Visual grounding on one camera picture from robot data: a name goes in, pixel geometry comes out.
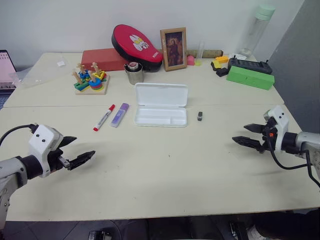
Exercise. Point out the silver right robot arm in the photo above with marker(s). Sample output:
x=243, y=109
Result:
x=306, y=143

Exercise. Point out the small pink cup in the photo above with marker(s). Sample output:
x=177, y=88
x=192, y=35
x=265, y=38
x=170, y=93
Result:
x=191, y=60

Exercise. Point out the red rectangular box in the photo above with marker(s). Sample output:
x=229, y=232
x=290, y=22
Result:
x=100, y=58

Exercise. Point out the red black boxing pad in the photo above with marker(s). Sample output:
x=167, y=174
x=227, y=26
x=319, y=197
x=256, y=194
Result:
x=135, y=45

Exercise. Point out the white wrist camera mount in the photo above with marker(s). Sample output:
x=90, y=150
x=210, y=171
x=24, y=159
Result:
x=281, y=122
x=41, y=140

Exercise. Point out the green rectangular box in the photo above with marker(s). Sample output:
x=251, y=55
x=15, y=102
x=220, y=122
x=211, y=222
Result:
x=250, y=78

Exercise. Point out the steel cup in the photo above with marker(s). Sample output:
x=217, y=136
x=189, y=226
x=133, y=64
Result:
x=135, y=76

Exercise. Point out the clear glass tube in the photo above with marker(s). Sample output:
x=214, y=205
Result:
x=201, y=51

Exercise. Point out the laptop with pink screen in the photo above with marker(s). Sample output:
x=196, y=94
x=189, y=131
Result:
x=5, y=70

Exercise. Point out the red whiteboard marker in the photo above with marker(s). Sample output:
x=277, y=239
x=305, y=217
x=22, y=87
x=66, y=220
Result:
x=104, y=118

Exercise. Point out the yellow building block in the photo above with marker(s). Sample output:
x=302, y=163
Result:
x=222, y=59

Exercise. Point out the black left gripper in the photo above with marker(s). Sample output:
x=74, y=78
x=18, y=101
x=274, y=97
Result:
x=55, y=160

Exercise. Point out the small yellow-green cup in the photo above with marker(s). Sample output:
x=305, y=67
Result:
x=198, y=62

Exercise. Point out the wooden picture frame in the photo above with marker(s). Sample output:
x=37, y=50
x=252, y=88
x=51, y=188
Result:
x=174, y=48

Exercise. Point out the clear plastic bag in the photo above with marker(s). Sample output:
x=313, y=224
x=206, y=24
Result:
x=40, y=72

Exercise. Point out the white paper packet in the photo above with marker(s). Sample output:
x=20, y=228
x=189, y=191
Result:
x=236, y=56

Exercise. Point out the grey partition panel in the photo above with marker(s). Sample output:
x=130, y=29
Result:
x=297, y=65

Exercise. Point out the wooden shape stacking toy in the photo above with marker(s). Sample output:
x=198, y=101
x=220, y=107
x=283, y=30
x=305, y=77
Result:
x=92, y=81

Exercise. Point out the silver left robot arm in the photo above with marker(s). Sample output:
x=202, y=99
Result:
x=11, y=170

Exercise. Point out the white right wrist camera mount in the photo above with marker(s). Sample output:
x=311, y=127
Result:
x=281, y=122

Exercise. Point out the purple highlighter pen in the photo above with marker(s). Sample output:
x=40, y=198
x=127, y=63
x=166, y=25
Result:
x=120, y=115

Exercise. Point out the brown rolled mat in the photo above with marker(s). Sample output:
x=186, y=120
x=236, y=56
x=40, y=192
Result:
x=212, y=53

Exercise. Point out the white plastic case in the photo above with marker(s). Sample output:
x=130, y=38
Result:
x=160, y=100

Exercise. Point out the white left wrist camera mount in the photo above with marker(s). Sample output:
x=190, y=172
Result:
x=41, y=140

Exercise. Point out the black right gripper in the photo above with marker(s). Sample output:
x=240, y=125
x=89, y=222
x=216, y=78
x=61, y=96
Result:
x=268, y=140

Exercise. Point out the clear bottle green lid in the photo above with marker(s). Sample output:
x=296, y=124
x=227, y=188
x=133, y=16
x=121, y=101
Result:
x=256, y=32

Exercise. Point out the red white roll in cup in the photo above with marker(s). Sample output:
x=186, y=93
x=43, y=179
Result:
x=132, y=66

